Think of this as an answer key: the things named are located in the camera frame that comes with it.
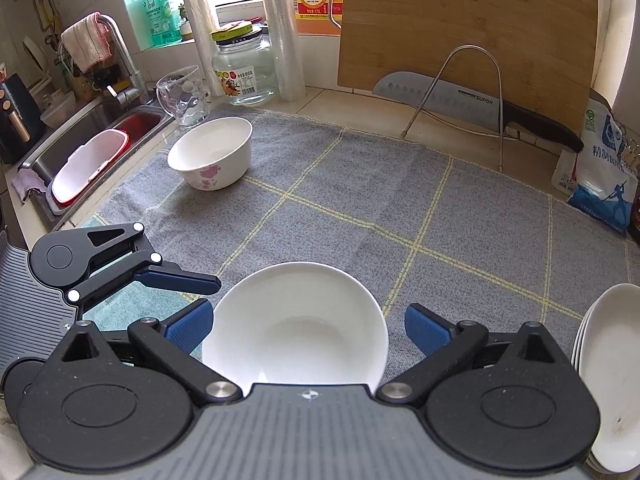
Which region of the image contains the black air fryer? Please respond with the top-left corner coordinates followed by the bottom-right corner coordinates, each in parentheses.
top-left (0, 72), bottom-right (43, 163)

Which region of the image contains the green dish soap bottle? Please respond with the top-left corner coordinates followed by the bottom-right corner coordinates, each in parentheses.
top-left (137, 0), bottom-right (183, 47)

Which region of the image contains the red plastic basin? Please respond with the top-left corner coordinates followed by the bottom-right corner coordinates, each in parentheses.
top-left (112, 112), bottom-right (166, 151)

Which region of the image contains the grey checked cloth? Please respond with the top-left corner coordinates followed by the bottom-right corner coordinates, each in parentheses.
top-left (75, 110), bottom-right (640, 411)

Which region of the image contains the small clear container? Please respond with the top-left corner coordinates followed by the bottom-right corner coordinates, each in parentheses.
top-left (620, 127), bottom-right (640, 171)

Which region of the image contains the white plate with fruit print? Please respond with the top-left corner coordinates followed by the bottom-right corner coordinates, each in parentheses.
top-left (570, 310), bottom-right (596, 466)
top-left (574, 300), bottom-right (601, 471)

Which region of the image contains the thin clear plastic roll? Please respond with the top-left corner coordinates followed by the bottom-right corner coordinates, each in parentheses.
top-left (181, 0), bottom-right (225, 97)

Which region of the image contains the clear glass mug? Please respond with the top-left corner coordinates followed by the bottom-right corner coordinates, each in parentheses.
top-left (156, 65), bottom-right (211, 128)

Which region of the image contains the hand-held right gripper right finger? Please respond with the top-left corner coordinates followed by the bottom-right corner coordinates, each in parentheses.
top-left (376, 303), bottom-right (561, 405)

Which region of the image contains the white plate with brown stain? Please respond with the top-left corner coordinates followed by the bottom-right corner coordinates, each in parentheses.
top-left (577, 283), bottom-right (640, 473)

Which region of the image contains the plain white bowl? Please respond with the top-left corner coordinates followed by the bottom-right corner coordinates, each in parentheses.
top-left (201, 261), bottom-right (390, 395)

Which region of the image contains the bamboo cutting board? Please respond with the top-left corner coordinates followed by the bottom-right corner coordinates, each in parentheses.
top-left (336, 0), bottom-right (599, 133)

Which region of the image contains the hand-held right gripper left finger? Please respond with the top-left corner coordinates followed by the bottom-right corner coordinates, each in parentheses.
top-left (50, 298), bottom-right (241, 408)

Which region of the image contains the thick clear plastic roll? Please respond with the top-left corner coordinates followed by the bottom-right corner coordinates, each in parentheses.
top-left (256, 0), bottom-right (307, 102)

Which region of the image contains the stainless steel sink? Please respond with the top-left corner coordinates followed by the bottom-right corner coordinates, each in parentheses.
top-left (17, 95), bottom-right (176, 231)

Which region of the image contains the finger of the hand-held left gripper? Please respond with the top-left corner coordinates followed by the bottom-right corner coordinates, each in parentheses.
top-left (67, 222), bottom-right (222, 306)

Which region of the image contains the pink white dish towel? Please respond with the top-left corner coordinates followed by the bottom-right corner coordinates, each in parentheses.
top-left (61, 11), bottom-right (113, 73)

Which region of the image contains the white pink plastic basin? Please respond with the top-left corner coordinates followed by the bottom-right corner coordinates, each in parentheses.
top-left (47, 129), bottom-right (132, 213)

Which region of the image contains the blue white salt bag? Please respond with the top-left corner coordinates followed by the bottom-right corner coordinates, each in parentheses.
top-left (551, 99), bottom-right (640, 236)

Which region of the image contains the wide white pink-flower bowl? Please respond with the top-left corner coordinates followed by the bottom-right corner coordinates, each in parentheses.
top-left (167, 117), bottom-right (254, 191)

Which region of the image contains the black-handled kitchen knife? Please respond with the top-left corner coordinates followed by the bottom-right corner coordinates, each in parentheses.
top-left (372, 71), bottom-right (585, 155)

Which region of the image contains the glass jar with green lid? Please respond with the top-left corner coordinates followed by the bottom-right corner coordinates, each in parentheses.
top-left (210, 20), bottom-right (278, 107)

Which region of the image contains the metal wire rack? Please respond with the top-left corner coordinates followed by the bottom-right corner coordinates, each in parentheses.
top-left (400, 45), bottom-right (521, 173)

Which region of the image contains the white plastic tub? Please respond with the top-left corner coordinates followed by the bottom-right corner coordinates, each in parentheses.
top-left (40, 91), bottom-right (77, 128)

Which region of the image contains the grey rag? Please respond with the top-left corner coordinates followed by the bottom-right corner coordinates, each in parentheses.
top-left (10, 167), bottom-right (48, 203)

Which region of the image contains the metal kitchen faucet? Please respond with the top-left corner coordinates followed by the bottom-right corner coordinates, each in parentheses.
top-left (60, 14), bottom-right (151, 106)

